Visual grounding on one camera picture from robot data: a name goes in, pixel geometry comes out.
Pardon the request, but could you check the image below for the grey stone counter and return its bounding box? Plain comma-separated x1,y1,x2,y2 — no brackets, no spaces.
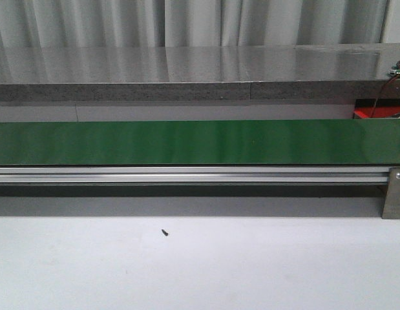
0,43,400,102

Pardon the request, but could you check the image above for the green conveyor belt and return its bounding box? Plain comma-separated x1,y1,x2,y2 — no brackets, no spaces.
0,119,400,166

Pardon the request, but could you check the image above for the red plastic tray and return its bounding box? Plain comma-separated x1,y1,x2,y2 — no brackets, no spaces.
353,99,400,119

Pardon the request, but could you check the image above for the small green circuit board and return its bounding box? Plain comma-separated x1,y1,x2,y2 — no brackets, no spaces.
388,61,400,77

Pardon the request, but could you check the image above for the grey curtain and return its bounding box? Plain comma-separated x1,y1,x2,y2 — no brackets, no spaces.
0,1,388,48

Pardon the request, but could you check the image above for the aluminium conveyor frame rail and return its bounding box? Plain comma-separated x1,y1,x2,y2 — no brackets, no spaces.
0,166,391,184

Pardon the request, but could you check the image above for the red black wire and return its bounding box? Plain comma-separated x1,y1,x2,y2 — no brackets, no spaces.
371,59,400,119

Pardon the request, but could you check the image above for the metal conveyor support bracket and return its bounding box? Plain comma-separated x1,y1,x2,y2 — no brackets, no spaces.
382,167,400,220

